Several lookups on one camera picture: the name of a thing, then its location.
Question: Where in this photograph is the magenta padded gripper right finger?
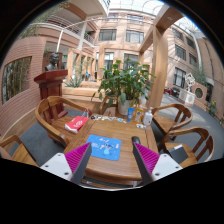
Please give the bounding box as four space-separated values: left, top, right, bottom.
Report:
133 143 182 185

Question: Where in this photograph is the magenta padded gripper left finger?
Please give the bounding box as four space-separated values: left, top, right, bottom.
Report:
41 143 92 185

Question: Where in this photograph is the black computer mouse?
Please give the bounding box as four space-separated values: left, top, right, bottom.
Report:
131 136 141 144

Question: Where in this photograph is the blue cartoon mouse pad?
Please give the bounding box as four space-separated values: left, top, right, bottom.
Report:
87 134 121 161

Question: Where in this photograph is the wooden table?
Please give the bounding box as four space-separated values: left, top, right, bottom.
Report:
64 119 158 188

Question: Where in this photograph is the wooden armchair front right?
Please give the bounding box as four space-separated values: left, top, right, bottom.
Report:
158 126 215 168

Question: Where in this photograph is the wooden armchair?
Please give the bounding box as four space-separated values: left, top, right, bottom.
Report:
152 103 193 135
35 96 92 147
158 126 215 168

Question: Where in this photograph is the red and white bag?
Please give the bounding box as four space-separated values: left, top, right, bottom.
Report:
65 116 88 134

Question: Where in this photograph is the wooden armchair back right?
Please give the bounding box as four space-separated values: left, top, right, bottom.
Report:
152 103 193 135

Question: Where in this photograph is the white pump sanitizer bottle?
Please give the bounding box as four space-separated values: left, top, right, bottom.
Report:
143 108 153 126

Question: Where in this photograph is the wooden chair front left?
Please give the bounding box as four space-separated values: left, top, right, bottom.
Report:
0 135 37 166

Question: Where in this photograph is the yellow label bottle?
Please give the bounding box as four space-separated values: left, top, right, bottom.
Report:
134 105 143 123

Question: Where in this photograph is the wooden armchair back left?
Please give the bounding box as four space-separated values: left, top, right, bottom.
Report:
35 96 92 147

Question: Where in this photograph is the blue tube bottle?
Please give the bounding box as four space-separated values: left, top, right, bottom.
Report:
127 107 134 122

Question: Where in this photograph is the white plant pot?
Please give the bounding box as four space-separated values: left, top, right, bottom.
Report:
118 100 131 115

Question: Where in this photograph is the wooden chair behind table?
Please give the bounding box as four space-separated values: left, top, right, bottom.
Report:
99 96 117 117

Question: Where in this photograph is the white abstract sculpture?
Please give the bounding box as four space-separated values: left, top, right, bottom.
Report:
178 73 195 106

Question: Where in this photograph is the green potted plant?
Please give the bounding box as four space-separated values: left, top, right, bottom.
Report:
92 60 155 106

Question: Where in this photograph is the dark bronze bust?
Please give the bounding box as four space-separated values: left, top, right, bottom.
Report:
45 52 59 71

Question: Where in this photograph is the red wooden pedestal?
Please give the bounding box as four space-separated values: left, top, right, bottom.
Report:
33 69 69 120

